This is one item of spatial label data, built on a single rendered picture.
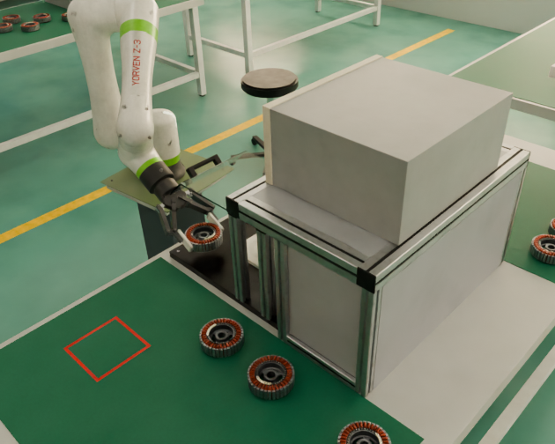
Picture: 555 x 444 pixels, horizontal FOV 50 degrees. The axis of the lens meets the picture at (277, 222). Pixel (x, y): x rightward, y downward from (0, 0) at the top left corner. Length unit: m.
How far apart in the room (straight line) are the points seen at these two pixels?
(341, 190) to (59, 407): 0.82
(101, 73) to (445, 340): 1.35
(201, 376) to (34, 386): 0.40
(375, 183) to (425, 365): 0.52
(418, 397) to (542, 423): 1.08
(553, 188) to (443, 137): 1.08
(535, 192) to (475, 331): 0.76
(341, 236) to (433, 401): 0.45
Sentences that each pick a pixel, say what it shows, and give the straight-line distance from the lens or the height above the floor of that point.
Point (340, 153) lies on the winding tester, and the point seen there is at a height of 1.28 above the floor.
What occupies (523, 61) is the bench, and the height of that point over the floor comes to 0.75.
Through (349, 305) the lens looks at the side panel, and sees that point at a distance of 1.31.
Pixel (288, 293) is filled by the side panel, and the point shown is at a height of 0.91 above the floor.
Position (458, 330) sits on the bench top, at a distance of 1.64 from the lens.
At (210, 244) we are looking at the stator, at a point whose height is 0.84.
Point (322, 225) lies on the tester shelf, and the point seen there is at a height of 1.11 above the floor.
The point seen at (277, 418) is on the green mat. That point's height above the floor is 0.75.
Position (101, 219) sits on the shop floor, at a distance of 3.47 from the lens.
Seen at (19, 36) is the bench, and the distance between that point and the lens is 4.14.
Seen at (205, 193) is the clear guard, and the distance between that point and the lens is 1.54.
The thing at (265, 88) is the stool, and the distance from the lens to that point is 3.46.
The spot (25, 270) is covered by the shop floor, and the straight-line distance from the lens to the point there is 3.24.
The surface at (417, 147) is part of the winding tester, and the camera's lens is 1.21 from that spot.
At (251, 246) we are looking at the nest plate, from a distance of 1.81.
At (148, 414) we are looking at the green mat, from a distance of 1.45.
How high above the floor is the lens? 1.88
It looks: 35 degrees down
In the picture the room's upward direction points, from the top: 2 degrees counter-clockwise
